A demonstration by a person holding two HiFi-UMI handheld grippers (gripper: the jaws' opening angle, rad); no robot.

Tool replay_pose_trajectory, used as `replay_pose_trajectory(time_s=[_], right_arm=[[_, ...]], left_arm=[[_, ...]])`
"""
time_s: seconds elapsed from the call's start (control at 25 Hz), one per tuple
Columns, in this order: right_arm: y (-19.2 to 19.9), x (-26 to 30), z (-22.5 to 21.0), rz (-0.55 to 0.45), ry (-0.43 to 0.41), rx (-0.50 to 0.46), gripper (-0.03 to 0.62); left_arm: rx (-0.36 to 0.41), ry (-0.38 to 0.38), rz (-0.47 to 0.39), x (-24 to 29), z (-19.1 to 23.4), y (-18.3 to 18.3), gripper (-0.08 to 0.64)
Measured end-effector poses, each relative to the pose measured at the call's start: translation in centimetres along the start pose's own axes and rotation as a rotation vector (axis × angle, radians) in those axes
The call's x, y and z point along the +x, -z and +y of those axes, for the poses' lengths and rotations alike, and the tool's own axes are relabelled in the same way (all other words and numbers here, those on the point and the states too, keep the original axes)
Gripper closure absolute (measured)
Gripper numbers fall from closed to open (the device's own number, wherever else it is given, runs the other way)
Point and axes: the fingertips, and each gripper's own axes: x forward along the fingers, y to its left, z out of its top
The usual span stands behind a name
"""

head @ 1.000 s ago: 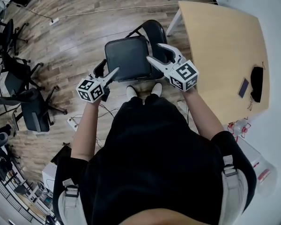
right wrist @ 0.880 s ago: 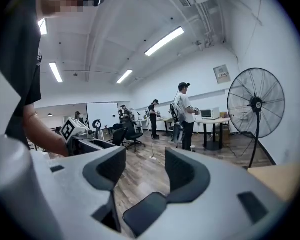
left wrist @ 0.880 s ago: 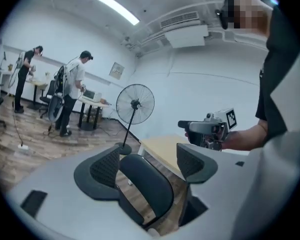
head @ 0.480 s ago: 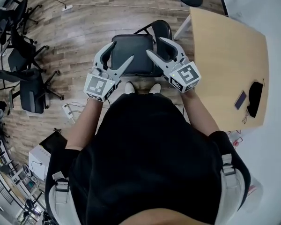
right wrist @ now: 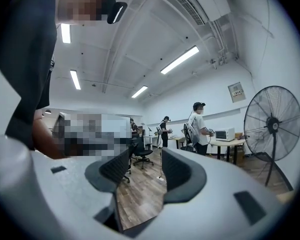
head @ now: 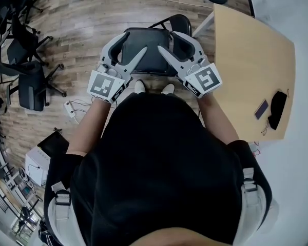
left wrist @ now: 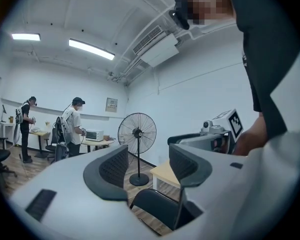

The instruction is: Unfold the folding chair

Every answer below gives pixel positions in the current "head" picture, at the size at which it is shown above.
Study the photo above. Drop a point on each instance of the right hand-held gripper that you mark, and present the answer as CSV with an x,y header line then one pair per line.
x,y
205,79

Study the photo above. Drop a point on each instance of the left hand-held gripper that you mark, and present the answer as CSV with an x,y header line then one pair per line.
x,y
102,84

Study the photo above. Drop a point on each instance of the person's left forearm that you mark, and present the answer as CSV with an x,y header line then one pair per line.
x,y
88,127

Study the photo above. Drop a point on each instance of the person's right forearm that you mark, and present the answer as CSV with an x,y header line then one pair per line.
x,y
218,119

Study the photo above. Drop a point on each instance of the person's left white shoe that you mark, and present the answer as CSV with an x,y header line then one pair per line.
x,y
139,86

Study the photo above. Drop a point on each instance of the person's white shoe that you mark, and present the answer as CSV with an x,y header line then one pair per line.
x,y
169,88
139,86

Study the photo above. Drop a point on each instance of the person's right white shoe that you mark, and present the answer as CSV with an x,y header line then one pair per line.
x,y
169,88

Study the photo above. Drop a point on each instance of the light wooden table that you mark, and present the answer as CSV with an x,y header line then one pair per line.
x,y
246,60

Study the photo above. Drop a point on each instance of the white square power strip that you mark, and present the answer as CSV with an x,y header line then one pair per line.
x,y
70,109

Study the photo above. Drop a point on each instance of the dark smartphone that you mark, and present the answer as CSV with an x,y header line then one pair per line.
x,y
261,109

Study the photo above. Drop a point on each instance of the black pouch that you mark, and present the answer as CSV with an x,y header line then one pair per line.
x,y
277,106

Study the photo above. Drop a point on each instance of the thin eyeglasses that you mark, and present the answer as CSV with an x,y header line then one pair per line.
x,y
265,131

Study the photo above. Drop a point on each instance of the person's black shirt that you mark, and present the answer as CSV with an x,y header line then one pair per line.
x,y
156,168

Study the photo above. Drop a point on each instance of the red white plastic clips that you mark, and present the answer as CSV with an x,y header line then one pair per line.
x,y
255,151

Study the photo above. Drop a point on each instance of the white box black lid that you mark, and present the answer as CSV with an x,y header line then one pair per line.
x,y
37,165

